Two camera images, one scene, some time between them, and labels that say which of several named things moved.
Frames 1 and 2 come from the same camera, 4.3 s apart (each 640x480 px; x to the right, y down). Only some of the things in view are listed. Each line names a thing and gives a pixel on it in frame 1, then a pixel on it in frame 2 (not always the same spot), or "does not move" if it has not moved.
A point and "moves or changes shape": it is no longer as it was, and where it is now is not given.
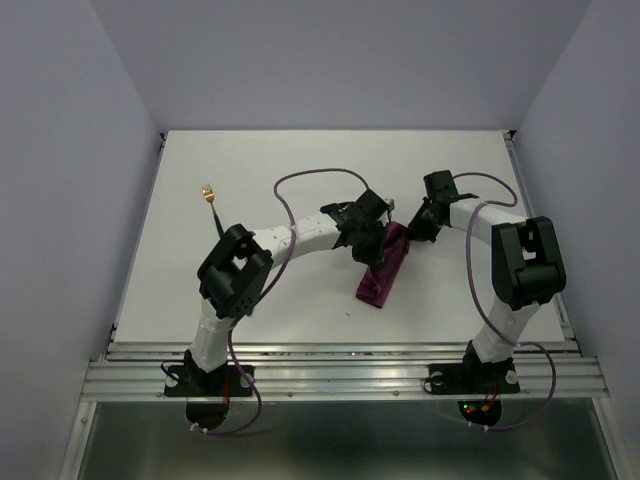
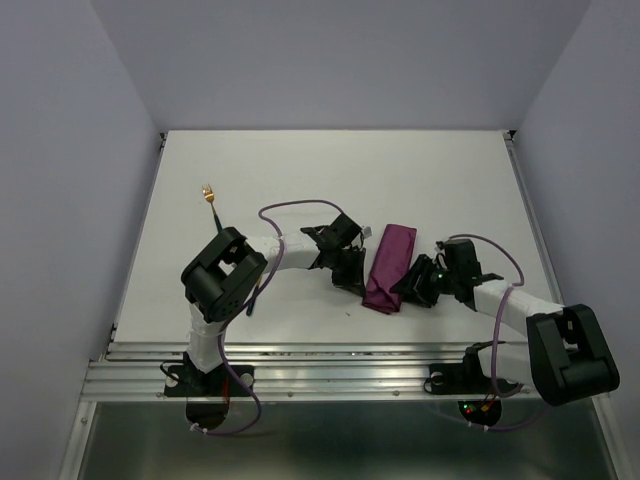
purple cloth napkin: x=376 y=284 moves or changes shape
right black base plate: x=473 y=377 does not move
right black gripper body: x=428 y=204 to x=446 y=277
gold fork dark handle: x=209 y=196 does not move
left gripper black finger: x=370 y=252 to x=348 y=271
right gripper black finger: x=427 y=222 to x=420 y=283
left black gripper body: x=368 y=231 to x=338 y=248
